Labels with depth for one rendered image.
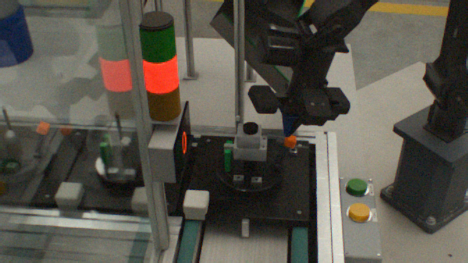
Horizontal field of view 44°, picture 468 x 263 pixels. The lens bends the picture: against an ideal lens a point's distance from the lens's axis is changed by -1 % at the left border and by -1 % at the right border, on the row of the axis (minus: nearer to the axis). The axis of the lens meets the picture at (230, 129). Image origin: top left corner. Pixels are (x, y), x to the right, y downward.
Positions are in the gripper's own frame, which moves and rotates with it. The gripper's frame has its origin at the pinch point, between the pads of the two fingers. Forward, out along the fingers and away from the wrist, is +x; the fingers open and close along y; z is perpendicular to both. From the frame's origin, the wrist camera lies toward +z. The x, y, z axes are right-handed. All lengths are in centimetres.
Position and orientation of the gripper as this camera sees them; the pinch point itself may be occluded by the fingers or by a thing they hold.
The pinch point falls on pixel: (291, 121)
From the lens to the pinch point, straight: 109.8
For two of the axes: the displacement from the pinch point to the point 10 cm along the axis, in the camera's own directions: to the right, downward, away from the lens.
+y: 9.3, 0.0, 3.6
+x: -2.3, 7.7, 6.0
